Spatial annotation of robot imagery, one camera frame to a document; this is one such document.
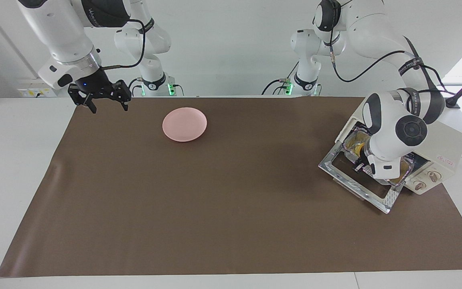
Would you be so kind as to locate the brown table mat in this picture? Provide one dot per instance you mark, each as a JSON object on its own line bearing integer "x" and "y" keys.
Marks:
{"x": 215, "y": 220}

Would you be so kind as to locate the glass oven door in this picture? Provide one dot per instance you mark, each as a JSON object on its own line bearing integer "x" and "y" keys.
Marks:
{"x": 335, "y": 168}

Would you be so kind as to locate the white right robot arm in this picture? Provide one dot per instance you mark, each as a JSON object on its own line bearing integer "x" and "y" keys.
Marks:
{"x": 60, "y": 32}

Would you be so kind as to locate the pink round plate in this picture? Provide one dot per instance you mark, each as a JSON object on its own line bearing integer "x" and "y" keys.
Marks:
{"x": 185, "y": 124}

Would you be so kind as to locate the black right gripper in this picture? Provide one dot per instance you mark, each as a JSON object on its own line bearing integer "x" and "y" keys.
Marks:
{"x": 94, "y": 85}

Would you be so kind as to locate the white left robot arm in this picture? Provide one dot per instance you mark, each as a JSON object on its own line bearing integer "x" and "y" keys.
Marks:
{"x": 383, "y": 128}

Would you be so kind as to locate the cream toaster oven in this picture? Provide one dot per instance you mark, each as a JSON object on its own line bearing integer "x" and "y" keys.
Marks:
{"x": 447, "y": 140}

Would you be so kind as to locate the sliced yellow bread loaf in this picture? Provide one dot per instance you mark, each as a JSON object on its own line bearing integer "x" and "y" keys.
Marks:
{"x": 357, "y": 144}

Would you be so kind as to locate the silver foil tray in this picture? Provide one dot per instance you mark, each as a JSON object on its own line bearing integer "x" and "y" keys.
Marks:
{"x": 351, "y": 134}

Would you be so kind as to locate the cream oven knob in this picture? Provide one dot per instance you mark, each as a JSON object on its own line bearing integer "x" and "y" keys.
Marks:
{"x": 419, "y": 185}
{"x": 434, "y": 175}

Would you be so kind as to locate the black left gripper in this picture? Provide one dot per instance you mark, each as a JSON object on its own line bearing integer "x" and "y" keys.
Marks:
{"x": 362, "y": 163}

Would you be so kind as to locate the white wall socket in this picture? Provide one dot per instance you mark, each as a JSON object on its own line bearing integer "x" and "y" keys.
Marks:
{"x": 34, "y": 92}

